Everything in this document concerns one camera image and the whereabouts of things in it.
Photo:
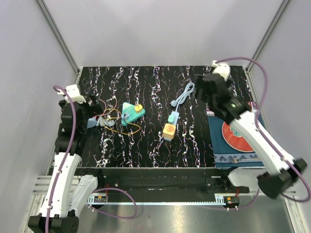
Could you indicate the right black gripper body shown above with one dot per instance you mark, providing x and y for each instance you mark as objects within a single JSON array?
[{"x": 199, "y": 84}]

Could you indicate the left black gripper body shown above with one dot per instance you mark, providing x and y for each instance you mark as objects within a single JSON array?
[{"x": 90, "y": 111}]

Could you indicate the round blue power strip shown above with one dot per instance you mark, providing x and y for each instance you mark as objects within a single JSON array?
[{"x": 92, "y": 122}]

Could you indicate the blue cube charger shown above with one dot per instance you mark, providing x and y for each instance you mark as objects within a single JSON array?
[{"x": 126, "y": 117}]

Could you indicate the teal triangular power strip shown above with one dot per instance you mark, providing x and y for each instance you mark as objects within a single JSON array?
[{"x": 129, "y": 108}]

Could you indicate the yellow cube charger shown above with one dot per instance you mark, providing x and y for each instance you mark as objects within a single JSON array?
[{"x": 138, "y": 108}]

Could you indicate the green cube charger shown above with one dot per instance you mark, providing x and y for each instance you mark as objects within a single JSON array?
[{"x": 171, "y": 119}]

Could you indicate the wooden cube charger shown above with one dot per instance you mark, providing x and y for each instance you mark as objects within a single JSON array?
[{"x": 169, "y": 131}]

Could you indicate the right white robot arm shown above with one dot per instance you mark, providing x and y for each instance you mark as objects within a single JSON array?
[{"x": 281, "y": 169}]

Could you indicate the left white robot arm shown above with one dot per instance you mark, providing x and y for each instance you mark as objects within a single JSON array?
[{"x": 61, "y": 208}]

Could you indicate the red and green plate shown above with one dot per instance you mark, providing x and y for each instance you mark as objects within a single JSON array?
[{"x": 234, "y": 139}]

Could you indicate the blue placemat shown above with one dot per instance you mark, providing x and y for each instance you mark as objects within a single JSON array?
[{"x": 222, "y": 151}]

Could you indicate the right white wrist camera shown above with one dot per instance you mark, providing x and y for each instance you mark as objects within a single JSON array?
[{"x": 221, "y": 68}]

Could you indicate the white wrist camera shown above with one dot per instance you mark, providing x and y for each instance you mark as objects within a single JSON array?
[
  {"x": 221, "y": 68},
  {"x": 72, "y": 91}
]

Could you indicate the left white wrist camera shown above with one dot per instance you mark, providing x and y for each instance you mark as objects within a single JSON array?
[{"x": 72, "y": 91}]

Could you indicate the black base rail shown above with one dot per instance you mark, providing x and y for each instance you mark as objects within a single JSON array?
[{"x": 219, "y": 180}]

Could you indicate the left aluminium post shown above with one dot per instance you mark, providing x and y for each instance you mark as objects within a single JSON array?
[{"x": 56, "y": 33}]

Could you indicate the aluminium post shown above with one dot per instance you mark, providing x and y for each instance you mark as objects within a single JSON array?
[
  {"x": 56, "y": 33},
  {"x": 272, "y": 26}
]

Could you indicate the right aluminium post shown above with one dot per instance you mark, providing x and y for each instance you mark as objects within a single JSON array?
[{"x": 272, "y": 26}]

